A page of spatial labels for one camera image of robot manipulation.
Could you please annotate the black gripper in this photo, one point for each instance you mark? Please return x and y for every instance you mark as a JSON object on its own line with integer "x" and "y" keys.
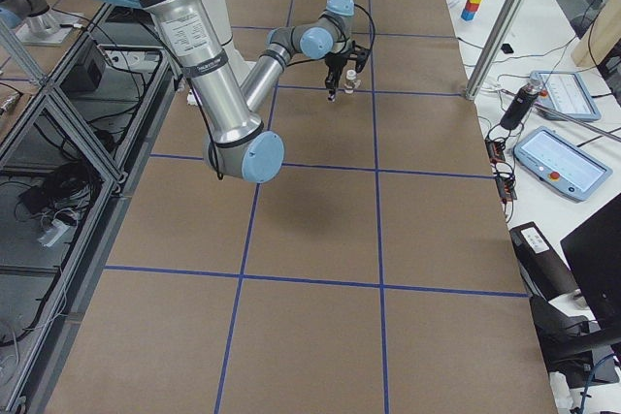
{"x": 334, "y": 64}

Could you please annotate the white PPR valve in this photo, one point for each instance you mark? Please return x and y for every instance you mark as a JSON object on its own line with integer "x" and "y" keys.
{"x": 352, "y": 81}

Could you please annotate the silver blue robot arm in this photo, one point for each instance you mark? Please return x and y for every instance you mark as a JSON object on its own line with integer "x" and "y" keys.
{"x": 198, "y": 37}

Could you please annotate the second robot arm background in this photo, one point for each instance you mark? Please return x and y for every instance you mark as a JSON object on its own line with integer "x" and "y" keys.
{"x": 36, "y": 23}

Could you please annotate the stacked coloured blocks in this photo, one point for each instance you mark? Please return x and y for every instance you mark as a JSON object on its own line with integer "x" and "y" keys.
{"x": 470, "y": 9}

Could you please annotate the small black square object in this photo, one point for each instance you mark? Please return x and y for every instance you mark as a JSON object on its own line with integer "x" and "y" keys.
{"x": 507, "y": 48}

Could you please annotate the orange circuit board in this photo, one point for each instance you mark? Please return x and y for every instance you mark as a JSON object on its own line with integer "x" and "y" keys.
{"x": 495, "y": 151}

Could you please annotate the black cylindrical bottle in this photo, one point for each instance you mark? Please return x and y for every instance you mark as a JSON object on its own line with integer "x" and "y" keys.
{"x": 520, "y": 104}

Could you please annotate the upper teach pendant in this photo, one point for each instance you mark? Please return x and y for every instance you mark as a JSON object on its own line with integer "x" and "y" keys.
{"x": 566, "y": 93}

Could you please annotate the teach pendant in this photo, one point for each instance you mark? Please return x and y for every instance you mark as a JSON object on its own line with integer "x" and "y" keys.
{"x": 561, "y": 165}
{"x": 566, "y": 93}

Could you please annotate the lower teach pendant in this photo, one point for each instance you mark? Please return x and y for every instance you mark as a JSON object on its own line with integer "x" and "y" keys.
{"x": 561, "y": 165}

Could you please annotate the black box with label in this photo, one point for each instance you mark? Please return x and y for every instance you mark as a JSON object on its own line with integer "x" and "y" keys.
{"x": 545, "y": 270}

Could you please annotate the black monitor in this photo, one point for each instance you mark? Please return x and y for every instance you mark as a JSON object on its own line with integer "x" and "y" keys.
{"x": 592, "y": 250}

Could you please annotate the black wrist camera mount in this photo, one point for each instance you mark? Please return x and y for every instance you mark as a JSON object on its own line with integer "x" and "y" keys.
{"x": 359, "y": 56}

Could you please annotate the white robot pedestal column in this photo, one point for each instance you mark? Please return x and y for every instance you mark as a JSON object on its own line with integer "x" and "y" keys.
{"x": 228, "y": 21}

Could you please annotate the aluminium frame post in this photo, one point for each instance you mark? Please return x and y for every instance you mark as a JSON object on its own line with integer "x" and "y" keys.
{"x": 483, "y": 64}

